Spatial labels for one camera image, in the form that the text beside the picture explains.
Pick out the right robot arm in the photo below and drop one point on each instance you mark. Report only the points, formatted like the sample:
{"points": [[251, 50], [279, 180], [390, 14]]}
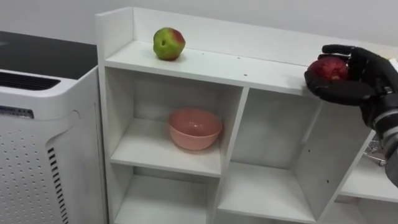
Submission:
{"points": [[390, 133]]}

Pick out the white air purifier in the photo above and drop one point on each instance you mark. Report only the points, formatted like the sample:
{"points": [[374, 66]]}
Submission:
{"points": [[46, 149]]}

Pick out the white shelf unit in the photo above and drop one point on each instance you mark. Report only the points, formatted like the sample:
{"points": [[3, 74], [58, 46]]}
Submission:
{"points": [[248, 130]]}

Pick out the pink bowl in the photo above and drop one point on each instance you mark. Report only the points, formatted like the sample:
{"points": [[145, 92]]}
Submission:
{"points": [[195, 128]]}

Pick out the green red apple soft toy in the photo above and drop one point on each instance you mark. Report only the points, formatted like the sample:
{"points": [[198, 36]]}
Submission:
{"points": [[168, 43]]}

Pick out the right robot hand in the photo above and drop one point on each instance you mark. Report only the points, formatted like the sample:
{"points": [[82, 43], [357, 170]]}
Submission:
{"points": [[363, 74]]}

